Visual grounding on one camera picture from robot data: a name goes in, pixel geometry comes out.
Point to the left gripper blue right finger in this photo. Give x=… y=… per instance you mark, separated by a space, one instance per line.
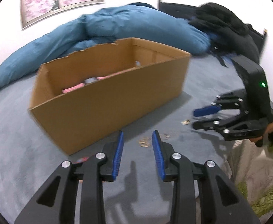
x=220 y=201

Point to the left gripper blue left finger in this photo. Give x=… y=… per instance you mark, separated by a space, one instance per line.
x=55 y=200

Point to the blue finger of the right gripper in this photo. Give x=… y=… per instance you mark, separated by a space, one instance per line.
x=228 y=101
x=238 y=127

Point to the person's right hand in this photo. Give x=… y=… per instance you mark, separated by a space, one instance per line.
x=268 y=130

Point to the black jacket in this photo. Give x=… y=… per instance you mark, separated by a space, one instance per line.
x=232 y=34

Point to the grey bed sheet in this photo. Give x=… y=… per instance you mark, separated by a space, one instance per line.
x=28 y=157

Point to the blue duvet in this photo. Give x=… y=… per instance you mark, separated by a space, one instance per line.
x=104 y=26

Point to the pink strap smartwatch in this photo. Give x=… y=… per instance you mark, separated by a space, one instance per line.
x=93 y=80

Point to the black headboard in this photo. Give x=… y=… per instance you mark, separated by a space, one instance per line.
x=187 y=12

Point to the gold butterfly pendant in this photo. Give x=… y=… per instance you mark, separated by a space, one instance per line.
x=166 y=136

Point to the brown cardboard box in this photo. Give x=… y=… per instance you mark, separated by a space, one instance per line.
x=81 y=117

